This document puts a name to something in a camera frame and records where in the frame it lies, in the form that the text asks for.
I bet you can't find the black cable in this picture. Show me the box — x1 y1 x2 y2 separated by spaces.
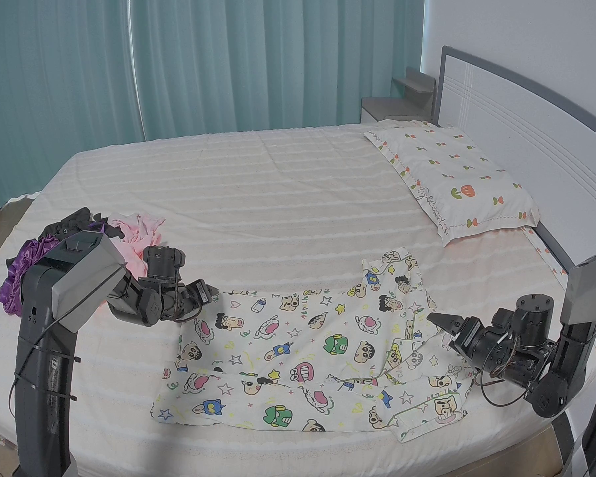
479 363 529 407

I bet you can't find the white printed pillow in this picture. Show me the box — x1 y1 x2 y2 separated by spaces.
364 120 541 248

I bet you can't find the black garment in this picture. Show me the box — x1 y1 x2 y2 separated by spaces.
39 207 125 242

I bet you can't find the grey bedside table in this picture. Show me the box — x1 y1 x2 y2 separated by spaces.
361 66 437 121

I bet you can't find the blue-green curtain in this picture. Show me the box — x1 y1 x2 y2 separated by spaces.
129 0 425 143
0 0 145 202

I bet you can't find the pink garment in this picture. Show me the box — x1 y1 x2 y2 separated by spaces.
110 213 166 273

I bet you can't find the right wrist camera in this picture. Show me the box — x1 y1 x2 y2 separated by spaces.
493 308 516 338

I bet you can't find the white printed pyjama top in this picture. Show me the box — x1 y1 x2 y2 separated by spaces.
150 249 480 444

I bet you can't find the purple satin garment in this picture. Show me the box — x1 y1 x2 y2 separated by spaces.
0 222 110 317

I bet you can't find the bed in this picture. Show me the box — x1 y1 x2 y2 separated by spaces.
0 45 596 477

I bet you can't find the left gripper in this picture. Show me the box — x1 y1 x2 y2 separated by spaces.
178 280 218 318

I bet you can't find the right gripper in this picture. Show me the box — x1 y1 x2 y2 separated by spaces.
426 311 501 367

